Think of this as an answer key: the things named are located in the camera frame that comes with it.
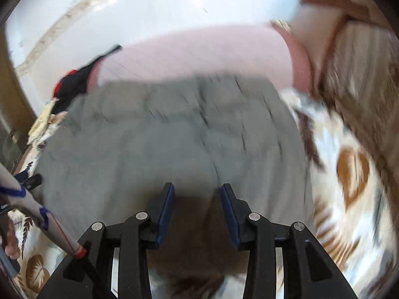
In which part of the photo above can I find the yellow cloth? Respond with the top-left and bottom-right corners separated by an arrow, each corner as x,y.
27,101 -> 67,145

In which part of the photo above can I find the brown wooden frame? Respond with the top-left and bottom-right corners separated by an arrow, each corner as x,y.
0,37 -> 36,131

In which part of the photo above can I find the person's left hand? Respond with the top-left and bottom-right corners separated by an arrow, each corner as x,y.
4,221 -> 22,260

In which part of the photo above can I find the striped floral sofa cushion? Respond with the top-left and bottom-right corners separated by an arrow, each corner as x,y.
321,0 -> 399,194

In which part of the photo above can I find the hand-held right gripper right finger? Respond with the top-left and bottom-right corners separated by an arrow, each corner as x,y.
220,183 -> 359,299

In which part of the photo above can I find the white printed cable sleeve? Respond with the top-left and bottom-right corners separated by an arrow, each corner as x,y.
0,162 -> 106,299

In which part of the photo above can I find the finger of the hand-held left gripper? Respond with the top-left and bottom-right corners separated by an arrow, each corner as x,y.
15,174 -> 43,191

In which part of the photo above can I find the grey padded jacket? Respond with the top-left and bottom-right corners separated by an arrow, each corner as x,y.
33,75 -> 315,299

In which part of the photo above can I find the leaf print fleece blanket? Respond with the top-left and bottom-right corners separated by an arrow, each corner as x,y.
8,87 -> 396,299

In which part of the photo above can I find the dark clothes pile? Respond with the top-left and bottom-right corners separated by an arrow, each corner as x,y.
51,44 -> 123,116

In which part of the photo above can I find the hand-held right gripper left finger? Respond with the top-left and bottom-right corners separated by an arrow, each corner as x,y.
37,183 -> 175,299

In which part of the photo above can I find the beige knotted cloth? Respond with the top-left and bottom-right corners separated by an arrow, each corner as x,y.
271,20 -> 294,35

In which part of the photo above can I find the pink quilted sofa back cushion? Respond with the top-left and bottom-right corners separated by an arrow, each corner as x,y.
293,6 -> 346,84

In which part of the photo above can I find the pink quilted sofa armrest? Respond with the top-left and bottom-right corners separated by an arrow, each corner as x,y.
89,22 -> 314,92

